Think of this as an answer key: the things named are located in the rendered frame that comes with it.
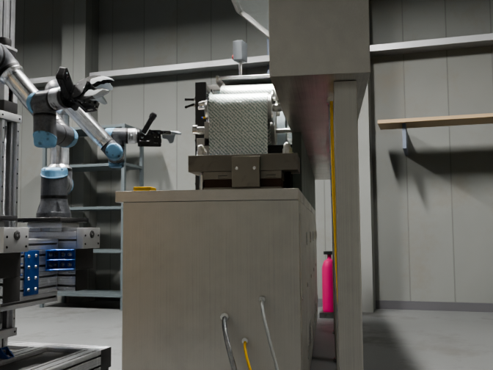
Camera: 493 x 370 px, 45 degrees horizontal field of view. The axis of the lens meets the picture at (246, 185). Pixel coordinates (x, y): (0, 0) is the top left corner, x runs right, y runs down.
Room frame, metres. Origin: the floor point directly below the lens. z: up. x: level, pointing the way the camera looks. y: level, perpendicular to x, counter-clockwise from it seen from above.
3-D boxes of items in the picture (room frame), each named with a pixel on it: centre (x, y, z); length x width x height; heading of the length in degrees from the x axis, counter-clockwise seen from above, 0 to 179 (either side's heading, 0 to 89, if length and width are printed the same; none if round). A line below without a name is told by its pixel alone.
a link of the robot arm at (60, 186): (2.66, 0.87, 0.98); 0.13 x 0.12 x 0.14; 9
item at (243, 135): (2.32, 0.03, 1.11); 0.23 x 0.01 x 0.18; 82
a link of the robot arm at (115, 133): (2.82, 0.63, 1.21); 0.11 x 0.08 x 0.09; 99
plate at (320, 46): (2.98, -0.39, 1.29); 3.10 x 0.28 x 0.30; 172
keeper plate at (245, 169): (2.10, 0.00, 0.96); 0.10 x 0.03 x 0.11; 82
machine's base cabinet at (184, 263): (3.32, -0.04, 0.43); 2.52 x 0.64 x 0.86; 172
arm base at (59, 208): (2.65, 0.87, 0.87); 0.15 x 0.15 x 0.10
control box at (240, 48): (2.94, 0.03, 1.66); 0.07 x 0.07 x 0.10; 65
